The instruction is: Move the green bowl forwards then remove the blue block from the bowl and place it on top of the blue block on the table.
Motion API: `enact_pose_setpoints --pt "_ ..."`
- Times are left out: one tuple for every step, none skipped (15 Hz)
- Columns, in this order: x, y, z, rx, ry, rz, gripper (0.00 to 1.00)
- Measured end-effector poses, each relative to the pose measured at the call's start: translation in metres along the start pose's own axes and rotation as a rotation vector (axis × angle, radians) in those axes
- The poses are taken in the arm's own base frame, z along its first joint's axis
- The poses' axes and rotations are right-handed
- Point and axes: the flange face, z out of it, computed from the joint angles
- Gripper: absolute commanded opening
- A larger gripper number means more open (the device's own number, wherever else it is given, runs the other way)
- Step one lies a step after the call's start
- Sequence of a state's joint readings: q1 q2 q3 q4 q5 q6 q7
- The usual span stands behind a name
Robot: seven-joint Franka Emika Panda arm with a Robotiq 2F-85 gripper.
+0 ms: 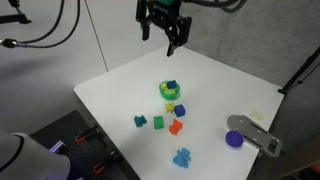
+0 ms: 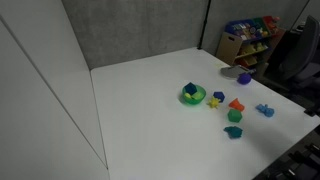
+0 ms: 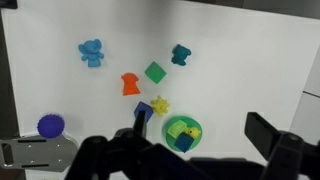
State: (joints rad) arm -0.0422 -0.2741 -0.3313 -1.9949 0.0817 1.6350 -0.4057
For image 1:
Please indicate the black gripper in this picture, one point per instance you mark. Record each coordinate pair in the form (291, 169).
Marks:
(163, 16)

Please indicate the purple ball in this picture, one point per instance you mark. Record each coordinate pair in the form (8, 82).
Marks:
(234, 138)

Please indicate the green wrist camera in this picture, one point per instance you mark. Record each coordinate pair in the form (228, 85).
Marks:
(168, 2)

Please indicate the black perforated base board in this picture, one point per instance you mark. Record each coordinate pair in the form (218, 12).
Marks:
(83, 156)

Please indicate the yellow spiky star toy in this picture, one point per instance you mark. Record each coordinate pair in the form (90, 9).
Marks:
(169, 108)

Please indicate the pale yellow sticker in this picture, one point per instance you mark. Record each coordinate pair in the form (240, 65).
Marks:
(256, 116)

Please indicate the red black clamp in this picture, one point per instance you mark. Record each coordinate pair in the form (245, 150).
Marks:
(105, 163)
(85, 134)

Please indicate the grey metal plate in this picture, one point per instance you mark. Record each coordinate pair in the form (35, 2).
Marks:
(260, 135)

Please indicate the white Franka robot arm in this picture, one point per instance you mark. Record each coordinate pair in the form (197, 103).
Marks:
(30, 160)

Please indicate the green bowl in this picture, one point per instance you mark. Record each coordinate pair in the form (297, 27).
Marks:
(170, 94)

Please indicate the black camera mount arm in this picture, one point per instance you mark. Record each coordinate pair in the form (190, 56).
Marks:
(15, 16)

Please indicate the yellow toy piece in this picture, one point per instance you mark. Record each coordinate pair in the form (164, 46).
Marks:
(164, 87)

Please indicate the light blue toy figure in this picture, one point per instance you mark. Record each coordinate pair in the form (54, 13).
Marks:
(182, 158)

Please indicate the orange toy figure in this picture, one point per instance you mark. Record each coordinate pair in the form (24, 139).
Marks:
(175, 127)

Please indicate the blue block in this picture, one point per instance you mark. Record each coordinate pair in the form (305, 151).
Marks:
(172, 84)

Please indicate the teal toy figure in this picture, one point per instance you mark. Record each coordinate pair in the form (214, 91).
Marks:
(140, 121)

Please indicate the black tripod stand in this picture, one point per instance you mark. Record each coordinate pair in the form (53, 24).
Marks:
(300, 71)

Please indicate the green block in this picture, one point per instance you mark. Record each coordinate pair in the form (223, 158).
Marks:
(158, 122)

